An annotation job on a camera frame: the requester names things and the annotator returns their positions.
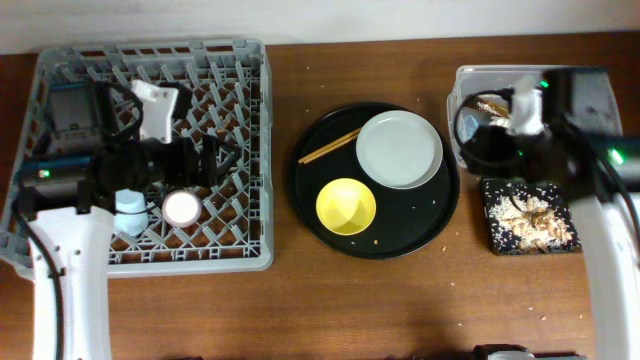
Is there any grey plastic dishwasher rack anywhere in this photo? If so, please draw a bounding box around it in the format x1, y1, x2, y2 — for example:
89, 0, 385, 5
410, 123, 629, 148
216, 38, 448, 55
17, 39, 275, 278

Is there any wooden chopstick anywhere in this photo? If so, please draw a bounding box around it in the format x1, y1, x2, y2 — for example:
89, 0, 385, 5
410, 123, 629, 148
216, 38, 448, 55
301, 132, 362, 165
297, 127, 362, 163

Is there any yellow bowl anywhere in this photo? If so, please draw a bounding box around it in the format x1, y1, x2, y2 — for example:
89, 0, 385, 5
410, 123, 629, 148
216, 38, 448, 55
315, 178, 377, 236

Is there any upper wooden chopstick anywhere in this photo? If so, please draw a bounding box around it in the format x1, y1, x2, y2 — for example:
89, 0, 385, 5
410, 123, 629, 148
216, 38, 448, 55
297, 127, 362, 163

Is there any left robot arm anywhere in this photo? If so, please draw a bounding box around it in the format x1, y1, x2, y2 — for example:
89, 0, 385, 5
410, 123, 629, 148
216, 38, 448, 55
11, 81, 242, 359

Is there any pink plastic cup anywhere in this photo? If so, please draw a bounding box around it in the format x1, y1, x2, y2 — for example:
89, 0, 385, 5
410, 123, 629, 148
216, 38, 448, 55
162, 190, 202, 228

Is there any white tissue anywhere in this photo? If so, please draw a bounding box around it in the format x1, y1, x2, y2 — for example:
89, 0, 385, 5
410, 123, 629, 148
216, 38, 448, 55
489, 116, 511, 128

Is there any clear plastic waste bin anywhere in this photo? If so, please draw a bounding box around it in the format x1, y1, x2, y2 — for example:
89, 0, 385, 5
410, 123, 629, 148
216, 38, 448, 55
447, 65, 623, 169

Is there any black rectangular waste tray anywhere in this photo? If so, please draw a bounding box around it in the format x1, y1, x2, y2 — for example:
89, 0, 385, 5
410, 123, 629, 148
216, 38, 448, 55
480, 178, 582, 255

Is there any food scraps pile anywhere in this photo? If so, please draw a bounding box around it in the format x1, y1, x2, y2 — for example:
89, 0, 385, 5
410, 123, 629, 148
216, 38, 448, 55
488, 195, 577, 255

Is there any light blue plastic cup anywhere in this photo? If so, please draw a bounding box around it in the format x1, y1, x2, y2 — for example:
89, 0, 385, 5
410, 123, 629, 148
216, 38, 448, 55
114, 189, 148, 237

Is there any lower wooden chopstick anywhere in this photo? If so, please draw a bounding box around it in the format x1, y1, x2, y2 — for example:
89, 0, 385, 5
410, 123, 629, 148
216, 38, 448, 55
301, 132, 362, 165

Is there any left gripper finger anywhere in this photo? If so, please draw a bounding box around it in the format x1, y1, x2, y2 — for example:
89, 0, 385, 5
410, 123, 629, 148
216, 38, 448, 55
200, 135, 218, 187
217, 142, 241, 175

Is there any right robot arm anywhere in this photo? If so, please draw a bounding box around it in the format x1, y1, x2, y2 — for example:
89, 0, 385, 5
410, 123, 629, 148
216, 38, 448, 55
450, 66, 639, 359

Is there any grey round plate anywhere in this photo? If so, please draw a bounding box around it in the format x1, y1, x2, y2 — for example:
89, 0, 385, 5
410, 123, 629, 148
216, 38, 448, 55
356, 110, 444, 190

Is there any round black serving tray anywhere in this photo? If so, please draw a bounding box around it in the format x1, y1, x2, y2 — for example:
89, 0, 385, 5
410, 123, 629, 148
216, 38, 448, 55
287, 102, 460, 259

